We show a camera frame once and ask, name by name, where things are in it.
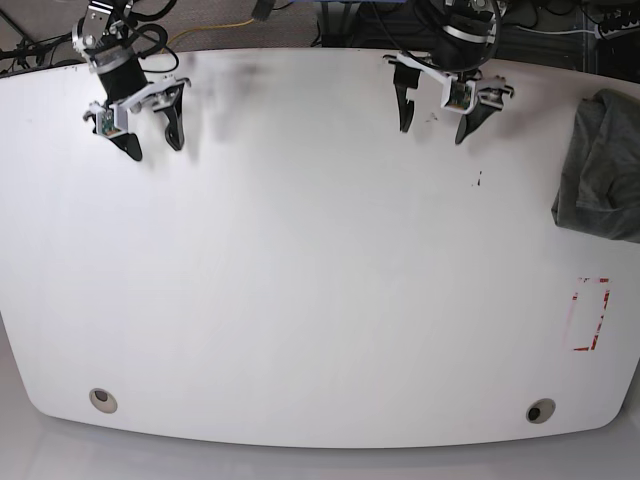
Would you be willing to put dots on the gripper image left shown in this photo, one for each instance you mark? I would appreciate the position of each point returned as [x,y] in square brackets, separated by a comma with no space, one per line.
[121,76]

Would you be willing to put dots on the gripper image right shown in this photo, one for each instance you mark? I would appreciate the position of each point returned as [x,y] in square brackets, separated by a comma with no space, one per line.
[457,53]

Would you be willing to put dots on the grey T-shirt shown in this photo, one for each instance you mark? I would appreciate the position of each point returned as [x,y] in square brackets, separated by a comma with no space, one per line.
[598,192]

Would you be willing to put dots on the black tripod stand legs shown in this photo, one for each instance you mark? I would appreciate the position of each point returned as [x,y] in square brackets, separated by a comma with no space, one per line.
[36,32]

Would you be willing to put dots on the white power strip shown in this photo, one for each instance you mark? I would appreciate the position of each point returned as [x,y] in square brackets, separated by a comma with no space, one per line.
[618,24]

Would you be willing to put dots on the red tape rectangle marking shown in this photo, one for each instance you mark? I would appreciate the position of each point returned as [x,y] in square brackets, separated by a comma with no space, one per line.
[587,313]

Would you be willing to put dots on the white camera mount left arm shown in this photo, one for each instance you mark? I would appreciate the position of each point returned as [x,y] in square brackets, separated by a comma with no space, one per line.
[460,93]

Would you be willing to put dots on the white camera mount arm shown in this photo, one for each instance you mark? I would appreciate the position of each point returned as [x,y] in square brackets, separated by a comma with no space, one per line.
[460,93]
[111,119]

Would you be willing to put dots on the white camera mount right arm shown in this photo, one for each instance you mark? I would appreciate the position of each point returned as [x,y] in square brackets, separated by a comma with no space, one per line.
[111,119]

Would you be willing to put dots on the left table cable grommet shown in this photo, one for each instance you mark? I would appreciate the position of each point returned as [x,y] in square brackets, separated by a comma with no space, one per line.
[103,401]

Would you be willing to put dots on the table cable grommet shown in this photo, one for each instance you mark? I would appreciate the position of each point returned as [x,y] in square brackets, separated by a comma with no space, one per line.
[540,411]
[103,401]

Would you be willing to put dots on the right table cable grommet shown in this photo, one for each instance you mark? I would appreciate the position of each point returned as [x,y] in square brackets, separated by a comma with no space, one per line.
[540,411]

